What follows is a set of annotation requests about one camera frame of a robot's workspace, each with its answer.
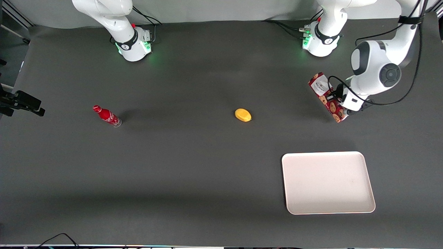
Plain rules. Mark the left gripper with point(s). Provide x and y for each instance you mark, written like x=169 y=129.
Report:
x=338 y=93

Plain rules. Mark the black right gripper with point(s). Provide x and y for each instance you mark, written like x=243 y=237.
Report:
x=5 y=99

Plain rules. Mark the red cookie box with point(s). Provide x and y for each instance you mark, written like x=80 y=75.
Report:
x=317 y=83

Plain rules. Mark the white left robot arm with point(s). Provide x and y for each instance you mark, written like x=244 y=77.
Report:
x=373 y=65

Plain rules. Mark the white rectangular tray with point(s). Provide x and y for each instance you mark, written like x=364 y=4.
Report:
x=327 y=181

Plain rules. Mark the red cola bottle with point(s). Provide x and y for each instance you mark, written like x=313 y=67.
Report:
x=106 y=116

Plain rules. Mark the yellow toy mango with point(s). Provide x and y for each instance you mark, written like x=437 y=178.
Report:
x=243 y=115

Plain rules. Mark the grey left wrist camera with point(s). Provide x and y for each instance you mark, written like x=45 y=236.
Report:
x=358 y=108

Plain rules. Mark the aluminium frame profile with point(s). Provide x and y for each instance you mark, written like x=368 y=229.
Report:
x=15 y=15

